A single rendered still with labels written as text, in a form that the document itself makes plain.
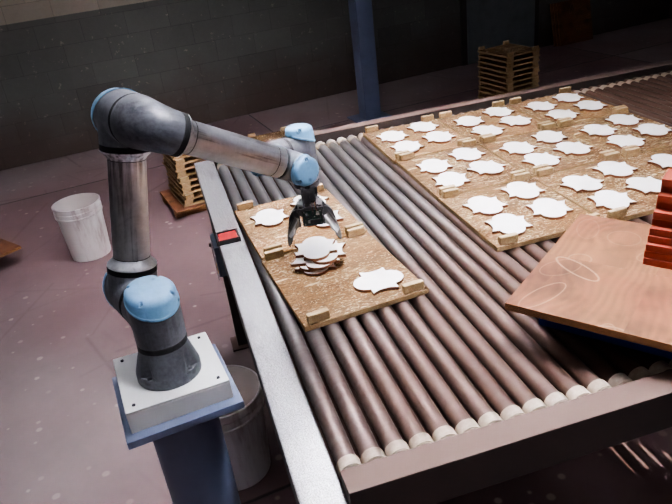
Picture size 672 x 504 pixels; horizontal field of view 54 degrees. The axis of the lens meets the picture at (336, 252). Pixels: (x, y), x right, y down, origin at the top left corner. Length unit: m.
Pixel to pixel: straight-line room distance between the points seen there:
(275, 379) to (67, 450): 1.64
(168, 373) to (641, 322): 1.02
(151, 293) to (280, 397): 0.37
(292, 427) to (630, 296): 0.78
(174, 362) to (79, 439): 1.56
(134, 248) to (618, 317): 1.07
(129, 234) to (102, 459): 1.52
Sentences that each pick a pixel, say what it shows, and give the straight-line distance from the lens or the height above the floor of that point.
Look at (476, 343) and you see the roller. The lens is 1.61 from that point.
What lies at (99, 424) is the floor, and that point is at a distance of 3.13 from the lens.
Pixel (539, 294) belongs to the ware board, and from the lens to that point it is 1.56.
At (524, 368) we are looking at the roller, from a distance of 1.54.
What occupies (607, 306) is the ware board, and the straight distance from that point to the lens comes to 1.53.
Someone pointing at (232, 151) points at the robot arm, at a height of 1.40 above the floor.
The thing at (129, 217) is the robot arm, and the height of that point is 1.29.
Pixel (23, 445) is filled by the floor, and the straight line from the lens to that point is 3.20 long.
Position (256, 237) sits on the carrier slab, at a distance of 2.17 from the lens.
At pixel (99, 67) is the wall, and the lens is 6.87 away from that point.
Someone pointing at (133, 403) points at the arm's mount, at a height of 0.93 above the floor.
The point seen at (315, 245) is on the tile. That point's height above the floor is 0.99.
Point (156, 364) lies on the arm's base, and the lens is 1.58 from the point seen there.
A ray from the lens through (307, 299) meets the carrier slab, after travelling 1.79.
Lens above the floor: 1.86
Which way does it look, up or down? 28 degrees down
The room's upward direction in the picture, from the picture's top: 7 degrees counter-clockwise
